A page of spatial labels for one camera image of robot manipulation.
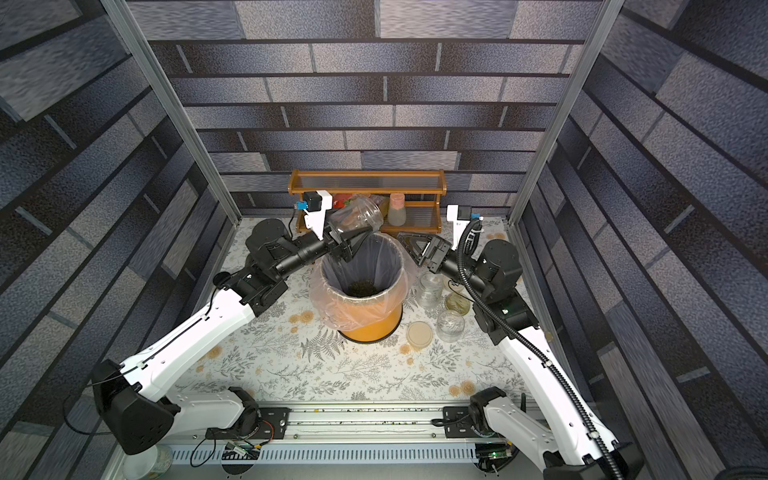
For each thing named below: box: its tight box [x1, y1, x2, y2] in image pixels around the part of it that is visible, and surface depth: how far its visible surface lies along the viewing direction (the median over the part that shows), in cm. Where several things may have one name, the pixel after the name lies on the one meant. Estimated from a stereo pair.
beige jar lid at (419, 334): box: [406, 320, 433, 349], surface depth 90 cm
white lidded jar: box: [122, 444, 173, 480], surface depth 65 cm
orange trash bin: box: [320, 232, 408, 344], surface depth 77 cm
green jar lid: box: [444, 293, 471, 316], surface depth 97 cm
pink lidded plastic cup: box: [388, 192, 407, 227], surface depth 92 cm
